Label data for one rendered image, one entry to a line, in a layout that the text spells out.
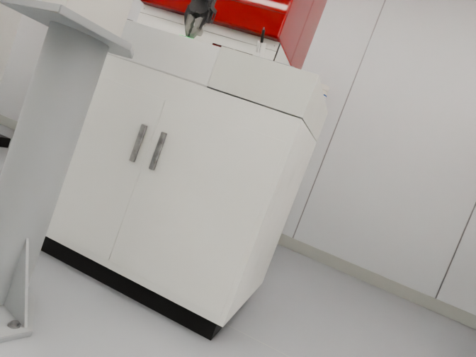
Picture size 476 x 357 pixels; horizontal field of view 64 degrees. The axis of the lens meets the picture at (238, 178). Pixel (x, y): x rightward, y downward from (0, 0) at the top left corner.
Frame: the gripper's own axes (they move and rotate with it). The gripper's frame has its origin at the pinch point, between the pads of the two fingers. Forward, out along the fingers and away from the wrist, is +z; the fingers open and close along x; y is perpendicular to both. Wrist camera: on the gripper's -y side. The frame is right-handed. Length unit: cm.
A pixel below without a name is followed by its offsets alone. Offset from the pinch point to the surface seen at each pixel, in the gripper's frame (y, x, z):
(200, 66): -4.0, -10.1, 9.8
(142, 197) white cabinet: -4, -6, 60
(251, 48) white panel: 59, -2, -18
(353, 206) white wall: 207, -81, 43
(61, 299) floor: -22, 0, 97
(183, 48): -4.0, -1.8, 5.4
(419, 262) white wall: 207, -143, 66
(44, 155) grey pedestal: -42, 6, 52
